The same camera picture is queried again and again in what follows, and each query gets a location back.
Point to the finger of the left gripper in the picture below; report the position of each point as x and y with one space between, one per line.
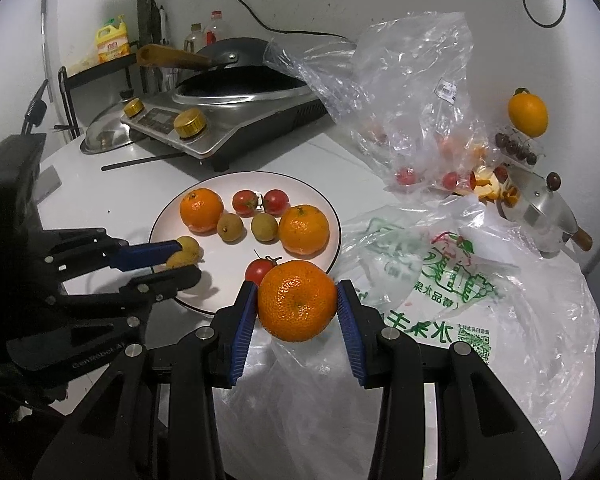
126 257
151 288

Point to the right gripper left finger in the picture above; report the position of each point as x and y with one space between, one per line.
211 357

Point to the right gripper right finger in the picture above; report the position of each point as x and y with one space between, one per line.
381 357

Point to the orange mandarin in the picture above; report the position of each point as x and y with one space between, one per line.
296 301
200 210
303 230

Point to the small red tomato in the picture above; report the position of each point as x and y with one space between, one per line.
259 267
245 203

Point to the large red tomato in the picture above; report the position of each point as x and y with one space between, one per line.
275 202

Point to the black chopstick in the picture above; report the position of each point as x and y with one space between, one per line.
140 161

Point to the printed white plastic bag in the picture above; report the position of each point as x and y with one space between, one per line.
440 274

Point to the white plate dark rim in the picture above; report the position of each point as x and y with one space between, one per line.
222 265

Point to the steel pot lid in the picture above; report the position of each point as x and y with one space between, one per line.
107 132

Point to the steel induction cooker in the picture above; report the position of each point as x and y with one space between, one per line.
218 129

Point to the orange peel pieces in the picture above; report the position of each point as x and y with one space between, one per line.
493 184

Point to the yellow oil bottle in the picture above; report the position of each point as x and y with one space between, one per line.
112 40

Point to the clear condiment bottle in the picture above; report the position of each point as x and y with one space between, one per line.
194 41

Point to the red cap sauce bottle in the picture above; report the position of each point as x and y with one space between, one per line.
217 28

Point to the clear box of dates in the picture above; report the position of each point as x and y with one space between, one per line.
518 147

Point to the clear plastic bag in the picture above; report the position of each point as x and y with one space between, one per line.
400 99

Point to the orange on top of box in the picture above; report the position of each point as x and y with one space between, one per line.
528 113

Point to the black wok wooden handle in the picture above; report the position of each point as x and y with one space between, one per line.
229 67

